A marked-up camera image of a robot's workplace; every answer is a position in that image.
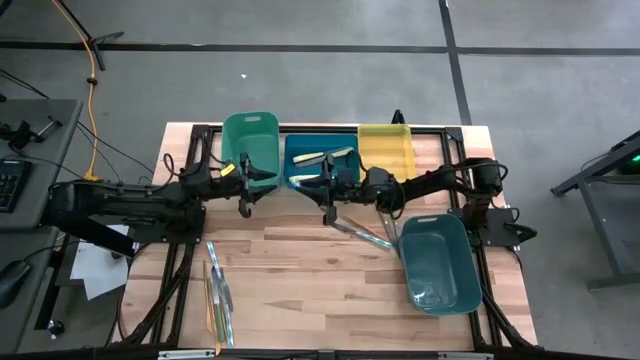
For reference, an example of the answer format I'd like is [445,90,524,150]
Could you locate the blue plastic tray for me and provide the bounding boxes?
[283,133,362,190]

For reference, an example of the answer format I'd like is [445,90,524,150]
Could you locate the white papers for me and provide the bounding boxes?
[68,224,132,301]

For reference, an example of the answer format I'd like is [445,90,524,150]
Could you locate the yellow power cable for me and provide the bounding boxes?
[49,0,101,182]

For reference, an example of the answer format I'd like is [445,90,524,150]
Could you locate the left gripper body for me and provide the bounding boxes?
[218,153,253,219]

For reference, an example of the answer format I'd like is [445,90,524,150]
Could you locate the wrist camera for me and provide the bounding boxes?
[366,167,399,199]
[192,167,224,199]

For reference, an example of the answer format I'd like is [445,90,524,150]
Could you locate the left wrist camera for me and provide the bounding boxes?
[192,167,224,199]

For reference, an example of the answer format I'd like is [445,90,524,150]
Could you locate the wooden-handled silverware piece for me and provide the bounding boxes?
[201,258,215,335]

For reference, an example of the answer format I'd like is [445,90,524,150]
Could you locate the black tripod stand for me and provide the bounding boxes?
[49,0,126,72]

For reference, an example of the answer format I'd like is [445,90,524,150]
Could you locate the cream-handled knife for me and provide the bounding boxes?
[298,146,355,168]

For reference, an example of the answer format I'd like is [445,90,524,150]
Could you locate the dark teal plastic bin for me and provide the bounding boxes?
[398,213,484,317]

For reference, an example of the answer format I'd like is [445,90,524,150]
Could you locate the yellow plastic tray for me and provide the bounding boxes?
[357,123,417,184]

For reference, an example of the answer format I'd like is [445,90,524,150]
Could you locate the silver aluminium extrusion bar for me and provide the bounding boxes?
[157,349,217,360]
[437,351,495,360]

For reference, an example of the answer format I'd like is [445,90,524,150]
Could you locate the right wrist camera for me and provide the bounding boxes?
[366,167,399,199]

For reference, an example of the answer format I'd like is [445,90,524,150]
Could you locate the light-blue-handled knife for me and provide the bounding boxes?
[329,219,395,251]

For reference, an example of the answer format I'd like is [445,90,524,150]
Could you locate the green plastic bin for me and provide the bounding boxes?
[221,110,282,190]

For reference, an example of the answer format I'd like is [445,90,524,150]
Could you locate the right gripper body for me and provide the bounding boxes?
[323,154,362,226]

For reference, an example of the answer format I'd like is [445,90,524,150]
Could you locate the black computer mouse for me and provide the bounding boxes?
[0,259,32,310]

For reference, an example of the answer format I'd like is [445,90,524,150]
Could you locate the black keyboard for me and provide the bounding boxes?
[0,158,32,215]

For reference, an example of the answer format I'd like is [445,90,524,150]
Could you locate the black aluminium table frame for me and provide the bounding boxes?
[112,122,539,360]

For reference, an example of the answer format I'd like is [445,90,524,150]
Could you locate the black clamp device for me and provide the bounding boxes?
[0,115,65,152]

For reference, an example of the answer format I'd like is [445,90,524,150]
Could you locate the grey desk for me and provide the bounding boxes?
[0,224,76,354]
[0,98,85,231]

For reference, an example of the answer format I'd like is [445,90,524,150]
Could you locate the utensils on wooden table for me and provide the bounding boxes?
[209,266,227,345]

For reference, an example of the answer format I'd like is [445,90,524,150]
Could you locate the grey side table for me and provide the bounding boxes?
[549,128,640,292]

